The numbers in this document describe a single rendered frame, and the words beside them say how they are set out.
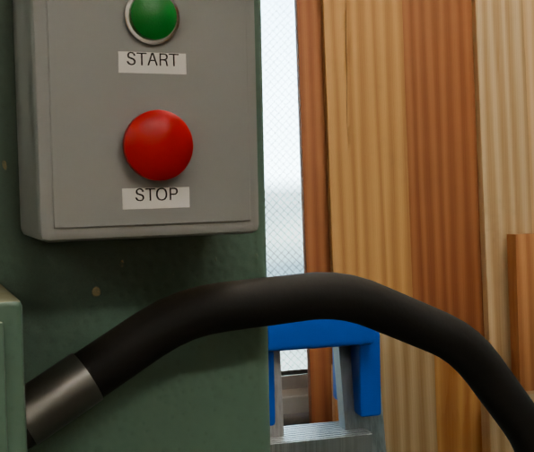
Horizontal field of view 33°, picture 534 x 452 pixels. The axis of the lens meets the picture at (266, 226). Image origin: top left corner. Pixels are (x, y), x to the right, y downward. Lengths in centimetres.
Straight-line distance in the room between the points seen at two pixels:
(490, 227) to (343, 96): 43
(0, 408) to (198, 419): 14
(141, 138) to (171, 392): 15
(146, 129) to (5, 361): 11
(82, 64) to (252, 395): 20
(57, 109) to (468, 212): 166
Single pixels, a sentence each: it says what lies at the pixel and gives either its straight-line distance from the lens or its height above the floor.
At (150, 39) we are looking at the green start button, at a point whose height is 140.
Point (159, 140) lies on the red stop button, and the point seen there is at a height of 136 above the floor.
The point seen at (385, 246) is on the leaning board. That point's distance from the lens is 187.
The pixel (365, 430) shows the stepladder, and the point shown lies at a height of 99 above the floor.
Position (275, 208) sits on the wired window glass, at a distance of 203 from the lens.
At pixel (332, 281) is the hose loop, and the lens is 45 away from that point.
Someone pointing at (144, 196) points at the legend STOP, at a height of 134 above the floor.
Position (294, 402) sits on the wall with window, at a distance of 202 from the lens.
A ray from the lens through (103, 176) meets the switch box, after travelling 38.
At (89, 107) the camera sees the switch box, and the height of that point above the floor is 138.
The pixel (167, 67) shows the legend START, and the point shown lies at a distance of 39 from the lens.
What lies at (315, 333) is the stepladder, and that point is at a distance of 120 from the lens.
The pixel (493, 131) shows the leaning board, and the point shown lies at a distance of 201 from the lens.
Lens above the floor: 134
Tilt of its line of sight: 3 degrees down
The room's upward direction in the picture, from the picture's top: 1 degrees counter-clockwise
